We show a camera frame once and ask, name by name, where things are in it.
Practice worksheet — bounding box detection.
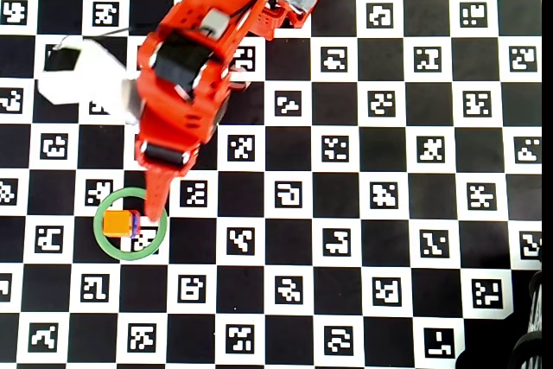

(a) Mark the orange-red gripper finger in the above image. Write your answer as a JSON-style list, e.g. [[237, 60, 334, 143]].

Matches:
[[142, 164, 185, 224]]

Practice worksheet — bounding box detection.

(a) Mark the orange-red gripper body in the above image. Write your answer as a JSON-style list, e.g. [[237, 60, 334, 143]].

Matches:
[[134, 67, 232, 171]]

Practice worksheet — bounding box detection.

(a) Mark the orange cube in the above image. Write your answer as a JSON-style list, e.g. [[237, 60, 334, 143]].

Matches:
[[102, 210, 133, 239]]

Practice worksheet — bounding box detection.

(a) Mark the small grey square block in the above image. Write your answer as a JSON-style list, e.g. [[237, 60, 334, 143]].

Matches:
[[200, 8, 231, 37]]

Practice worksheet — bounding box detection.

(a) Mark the black white marker checkerboard mat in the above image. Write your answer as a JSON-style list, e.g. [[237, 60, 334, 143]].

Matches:
[[0, 0, 543, 369]]

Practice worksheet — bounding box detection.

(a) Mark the green ring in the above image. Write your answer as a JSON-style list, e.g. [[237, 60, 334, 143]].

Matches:
[[92, 187, 168, 262]]

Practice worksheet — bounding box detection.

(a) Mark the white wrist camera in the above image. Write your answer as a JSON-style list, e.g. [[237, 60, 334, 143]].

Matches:
[[36, 35, 143, 126]]

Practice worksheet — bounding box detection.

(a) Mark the thin black camera cable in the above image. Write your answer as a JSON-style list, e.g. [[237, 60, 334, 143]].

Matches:
[[54, 0, 269, 53]]

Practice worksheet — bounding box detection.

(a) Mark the black coiled camera stand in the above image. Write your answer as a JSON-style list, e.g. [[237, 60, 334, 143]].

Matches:
[[509, 269, 543, 369]]

